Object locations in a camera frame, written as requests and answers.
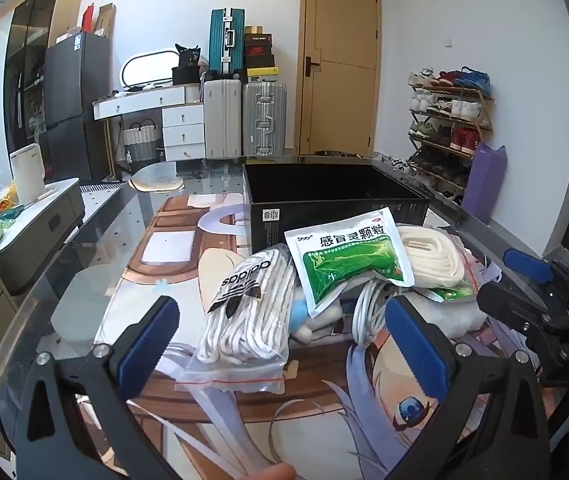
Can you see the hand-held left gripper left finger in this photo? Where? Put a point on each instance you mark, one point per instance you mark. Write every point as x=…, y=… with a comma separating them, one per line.
x=147, y=345

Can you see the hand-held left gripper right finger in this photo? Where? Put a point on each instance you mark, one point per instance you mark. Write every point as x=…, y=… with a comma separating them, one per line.
x=414, y=355

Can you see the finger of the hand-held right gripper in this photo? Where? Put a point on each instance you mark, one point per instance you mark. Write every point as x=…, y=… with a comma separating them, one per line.
x=527, y=264
x=507, y=300

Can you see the bagged white shoelaces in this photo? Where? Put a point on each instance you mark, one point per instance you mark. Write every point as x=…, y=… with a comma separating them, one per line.
x=244, y=320

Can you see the green medicine packet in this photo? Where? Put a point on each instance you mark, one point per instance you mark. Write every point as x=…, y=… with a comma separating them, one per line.
x=349, y=265

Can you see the black cardboard box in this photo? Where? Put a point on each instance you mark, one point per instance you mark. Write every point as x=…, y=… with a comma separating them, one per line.
x=314, y=195

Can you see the person's left hand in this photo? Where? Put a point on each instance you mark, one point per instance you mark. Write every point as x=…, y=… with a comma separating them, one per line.
x=272, y=473

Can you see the small green packet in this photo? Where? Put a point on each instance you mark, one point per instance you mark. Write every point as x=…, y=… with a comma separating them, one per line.
x=457, y=293

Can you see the bagged cream flat laces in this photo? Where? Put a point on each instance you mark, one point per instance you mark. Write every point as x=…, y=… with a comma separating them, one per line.
x=429, y=255

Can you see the purple bag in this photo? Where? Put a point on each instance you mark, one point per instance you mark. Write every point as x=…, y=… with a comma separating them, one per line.
x=484, y=185

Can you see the printed cartoon table mat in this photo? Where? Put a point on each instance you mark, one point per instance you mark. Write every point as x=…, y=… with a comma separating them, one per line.
x=314, y=410

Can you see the blue and white plush toy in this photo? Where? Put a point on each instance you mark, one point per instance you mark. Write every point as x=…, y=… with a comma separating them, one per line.
x=299, y=312

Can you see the grey sideboard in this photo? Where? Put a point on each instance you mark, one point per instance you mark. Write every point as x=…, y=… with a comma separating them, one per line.
x=39, y=240

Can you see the shoe rack with shoes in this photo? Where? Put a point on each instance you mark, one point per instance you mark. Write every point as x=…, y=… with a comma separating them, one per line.
x=447, y=125

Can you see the shoes on floor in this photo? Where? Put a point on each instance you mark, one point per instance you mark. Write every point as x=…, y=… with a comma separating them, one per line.
x=397, y=162

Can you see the clear round stool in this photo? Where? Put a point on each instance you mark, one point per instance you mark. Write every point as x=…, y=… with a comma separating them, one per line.
x=157, y=177

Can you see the white woven basket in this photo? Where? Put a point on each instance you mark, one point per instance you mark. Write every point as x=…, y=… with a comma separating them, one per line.
x=140, y=142

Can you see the white electric kettle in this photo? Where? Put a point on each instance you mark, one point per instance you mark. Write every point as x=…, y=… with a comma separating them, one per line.
x=28, y=175

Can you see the white dressing table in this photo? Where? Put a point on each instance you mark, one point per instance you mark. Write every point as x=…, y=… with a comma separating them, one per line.
x=179, y=120

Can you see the white suitcase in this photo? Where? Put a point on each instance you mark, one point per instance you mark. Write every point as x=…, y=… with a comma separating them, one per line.
x=222, y=120

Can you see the silver suitcase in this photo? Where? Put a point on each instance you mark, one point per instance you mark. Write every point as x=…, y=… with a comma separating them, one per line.
x=264, y=120

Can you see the black refrigerator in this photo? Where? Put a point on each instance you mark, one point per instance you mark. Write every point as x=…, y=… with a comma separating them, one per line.
x=77, y=100

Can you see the tan wooden door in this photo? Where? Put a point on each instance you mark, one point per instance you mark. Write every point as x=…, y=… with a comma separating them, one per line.
x=339, y=60

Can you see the oval mirror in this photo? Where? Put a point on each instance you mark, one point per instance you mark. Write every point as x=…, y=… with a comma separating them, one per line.
x=149, y=67

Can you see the black bag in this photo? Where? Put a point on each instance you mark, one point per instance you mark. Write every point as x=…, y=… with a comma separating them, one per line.
x=187, y=67

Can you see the black glass cabinet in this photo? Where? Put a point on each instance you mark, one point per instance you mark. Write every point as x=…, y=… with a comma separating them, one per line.
x=29, y=60

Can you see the teal suitcase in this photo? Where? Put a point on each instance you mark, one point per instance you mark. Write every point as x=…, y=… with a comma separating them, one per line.
x=225, y=45

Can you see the stack of shoe boxes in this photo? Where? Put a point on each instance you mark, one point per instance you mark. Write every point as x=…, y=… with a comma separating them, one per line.
x=260, y=52

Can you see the brown cardboard box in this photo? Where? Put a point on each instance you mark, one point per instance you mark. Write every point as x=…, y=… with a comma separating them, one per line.
x=106, y=21

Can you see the red box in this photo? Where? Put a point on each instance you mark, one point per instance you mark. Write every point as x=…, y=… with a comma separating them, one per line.
x=88, y=20

